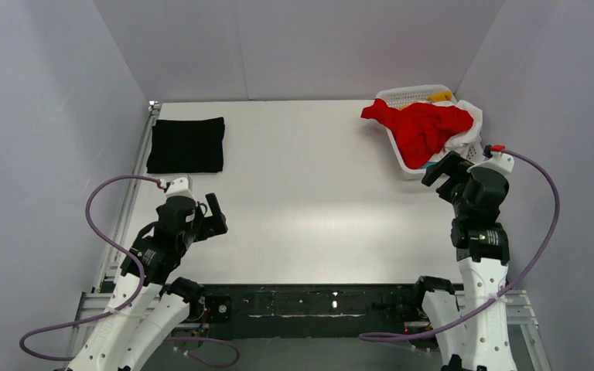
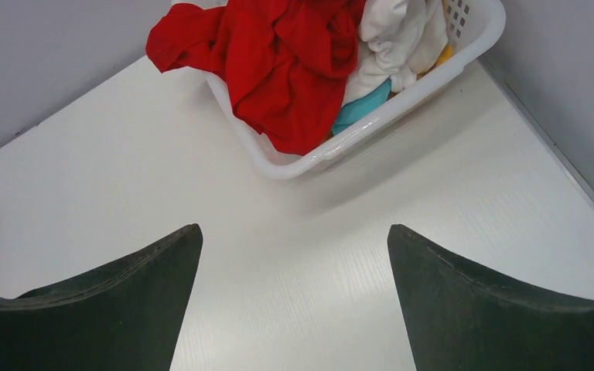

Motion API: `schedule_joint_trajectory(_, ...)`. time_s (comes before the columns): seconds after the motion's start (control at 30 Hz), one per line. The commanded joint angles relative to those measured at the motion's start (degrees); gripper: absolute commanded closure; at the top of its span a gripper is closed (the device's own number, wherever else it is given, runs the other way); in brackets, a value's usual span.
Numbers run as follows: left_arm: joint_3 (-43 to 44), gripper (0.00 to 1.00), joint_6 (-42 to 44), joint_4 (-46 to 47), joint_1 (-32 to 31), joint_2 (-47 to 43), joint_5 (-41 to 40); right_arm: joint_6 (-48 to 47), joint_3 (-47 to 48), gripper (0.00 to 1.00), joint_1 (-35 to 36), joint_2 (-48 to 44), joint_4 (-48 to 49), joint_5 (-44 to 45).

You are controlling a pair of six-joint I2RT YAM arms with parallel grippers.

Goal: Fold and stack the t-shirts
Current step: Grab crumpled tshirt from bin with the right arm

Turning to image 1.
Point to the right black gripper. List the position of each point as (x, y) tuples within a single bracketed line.
[(445, 171)]

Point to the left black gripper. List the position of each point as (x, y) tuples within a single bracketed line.
[(213, 219)]

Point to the red t shirt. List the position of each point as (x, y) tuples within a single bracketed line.
[(420, 130)]

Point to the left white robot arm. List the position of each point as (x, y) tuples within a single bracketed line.
[(144, 307)]

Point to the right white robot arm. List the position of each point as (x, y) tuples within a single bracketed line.
[(482, 253)]

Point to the white t shirt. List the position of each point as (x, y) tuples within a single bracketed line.
[(461, 143)]

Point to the folded black t shirt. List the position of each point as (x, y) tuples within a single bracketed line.
[(189, 147)]

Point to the yellow t shirt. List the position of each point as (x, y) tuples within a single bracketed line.
[(442, 99)]

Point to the white plastic laundry basket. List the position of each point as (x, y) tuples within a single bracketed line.
[(399, 97)]

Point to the left side aluminium rail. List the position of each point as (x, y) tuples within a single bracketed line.
[(111, 257)]

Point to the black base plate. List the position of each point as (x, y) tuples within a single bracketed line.
[(317, 307)]

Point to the aluminium frame rail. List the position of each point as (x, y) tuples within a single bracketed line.
[(97, 307)]

